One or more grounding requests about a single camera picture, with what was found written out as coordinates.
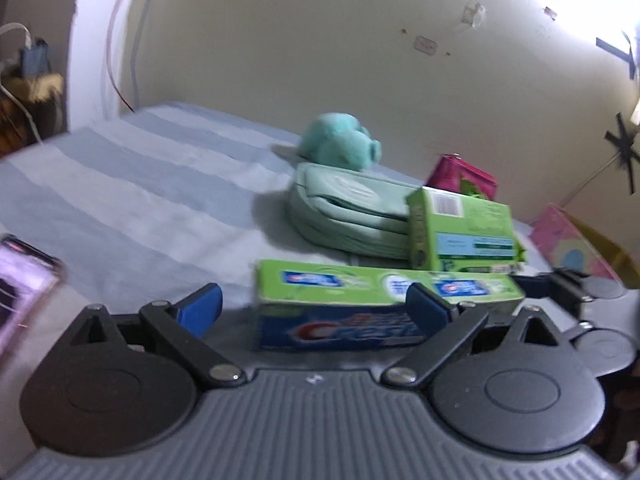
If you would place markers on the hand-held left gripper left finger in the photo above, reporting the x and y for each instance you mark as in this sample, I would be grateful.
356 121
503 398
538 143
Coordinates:
202 307

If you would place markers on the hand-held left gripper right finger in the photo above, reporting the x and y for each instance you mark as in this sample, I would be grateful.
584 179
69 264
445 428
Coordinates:
425 310

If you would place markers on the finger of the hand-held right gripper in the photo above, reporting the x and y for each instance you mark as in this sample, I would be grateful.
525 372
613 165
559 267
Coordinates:
532 286

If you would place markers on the pink tin box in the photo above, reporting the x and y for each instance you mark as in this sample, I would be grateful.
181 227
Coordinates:
565 245

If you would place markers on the small green cardboard box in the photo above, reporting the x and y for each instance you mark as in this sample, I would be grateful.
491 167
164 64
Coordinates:
465 230

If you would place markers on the green and blue toothpaste box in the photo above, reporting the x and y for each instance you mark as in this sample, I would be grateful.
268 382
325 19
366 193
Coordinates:
325 285

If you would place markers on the green snack packet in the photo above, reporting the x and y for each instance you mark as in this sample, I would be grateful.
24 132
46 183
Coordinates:
471 188

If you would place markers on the light green zip pouch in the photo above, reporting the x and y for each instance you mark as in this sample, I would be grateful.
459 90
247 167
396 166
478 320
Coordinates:
345 210

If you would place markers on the striped blue bed sheet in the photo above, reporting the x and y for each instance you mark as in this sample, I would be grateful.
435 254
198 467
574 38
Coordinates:
125 200

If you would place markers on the pink zip wallet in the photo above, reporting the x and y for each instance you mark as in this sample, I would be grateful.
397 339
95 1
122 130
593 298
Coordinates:
447 175

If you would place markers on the black tape cross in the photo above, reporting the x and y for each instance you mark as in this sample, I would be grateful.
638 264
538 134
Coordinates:
624 145

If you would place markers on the smartphone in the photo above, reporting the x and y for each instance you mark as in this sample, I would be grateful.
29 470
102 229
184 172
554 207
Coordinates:
20 285

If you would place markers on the teal plush toy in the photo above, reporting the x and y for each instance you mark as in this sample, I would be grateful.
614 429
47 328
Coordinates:
340 140

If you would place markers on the black tape strips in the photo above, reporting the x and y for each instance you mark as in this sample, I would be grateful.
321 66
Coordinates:
617 50

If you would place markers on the brown wooden shelf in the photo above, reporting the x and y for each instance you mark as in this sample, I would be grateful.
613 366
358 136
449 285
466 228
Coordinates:
35 95

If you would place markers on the small tape piece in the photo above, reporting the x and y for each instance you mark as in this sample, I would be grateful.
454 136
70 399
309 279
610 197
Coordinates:
550 12

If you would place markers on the clear tape piece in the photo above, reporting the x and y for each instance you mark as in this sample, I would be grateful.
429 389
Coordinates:
473 14

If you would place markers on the blue object on shelf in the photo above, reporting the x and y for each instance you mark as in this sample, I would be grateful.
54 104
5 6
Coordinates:
36 60

